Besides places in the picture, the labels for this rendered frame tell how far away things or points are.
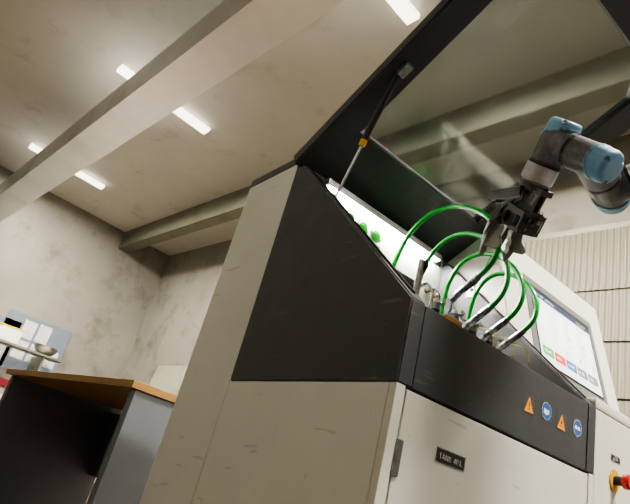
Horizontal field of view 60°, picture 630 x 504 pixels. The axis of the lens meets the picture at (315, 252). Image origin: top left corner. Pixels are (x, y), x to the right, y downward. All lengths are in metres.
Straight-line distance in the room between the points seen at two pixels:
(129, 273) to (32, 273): 1.74
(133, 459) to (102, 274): 8.69
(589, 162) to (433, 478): 0.71
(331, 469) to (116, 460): 1.43
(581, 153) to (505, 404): 0.55
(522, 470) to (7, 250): 9.77
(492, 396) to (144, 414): 1.55
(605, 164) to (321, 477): 0.84
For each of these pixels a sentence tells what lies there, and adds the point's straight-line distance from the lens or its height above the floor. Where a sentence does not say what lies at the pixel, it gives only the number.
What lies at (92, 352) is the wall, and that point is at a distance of 10.81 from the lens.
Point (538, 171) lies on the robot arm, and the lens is 1.35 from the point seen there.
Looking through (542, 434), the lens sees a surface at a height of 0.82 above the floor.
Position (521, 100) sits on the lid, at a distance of 1.76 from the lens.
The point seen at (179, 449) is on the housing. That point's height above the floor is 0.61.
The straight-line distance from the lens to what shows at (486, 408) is 1.18.
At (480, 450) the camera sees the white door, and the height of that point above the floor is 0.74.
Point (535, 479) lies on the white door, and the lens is 1.33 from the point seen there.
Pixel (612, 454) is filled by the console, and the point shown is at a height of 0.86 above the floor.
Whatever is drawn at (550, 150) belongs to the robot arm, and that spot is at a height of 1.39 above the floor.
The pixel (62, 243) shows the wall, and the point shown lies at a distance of 10.76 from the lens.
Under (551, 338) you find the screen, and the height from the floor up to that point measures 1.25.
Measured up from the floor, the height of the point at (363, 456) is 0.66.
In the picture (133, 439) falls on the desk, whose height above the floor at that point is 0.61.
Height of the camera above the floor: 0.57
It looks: 24 degrees up
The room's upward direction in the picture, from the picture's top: 16 degrees clockwise
